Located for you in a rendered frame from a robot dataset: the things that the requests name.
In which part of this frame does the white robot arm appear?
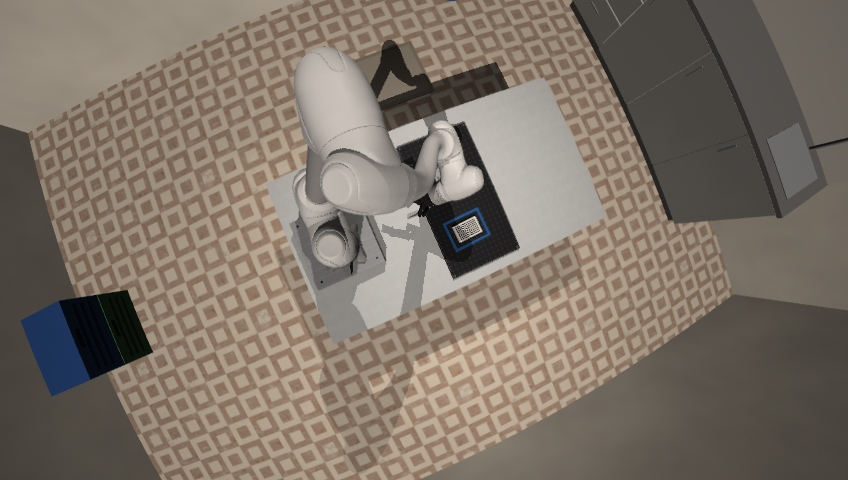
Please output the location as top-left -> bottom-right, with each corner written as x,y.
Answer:
293,47 -> 484,276

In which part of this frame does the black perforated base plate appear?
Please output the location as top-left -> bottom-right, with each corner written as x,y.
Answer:
396,122 -> 520,279

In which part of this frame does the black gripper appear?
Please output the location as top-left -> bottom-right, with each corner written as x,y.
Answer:
407,193 -> 435,220

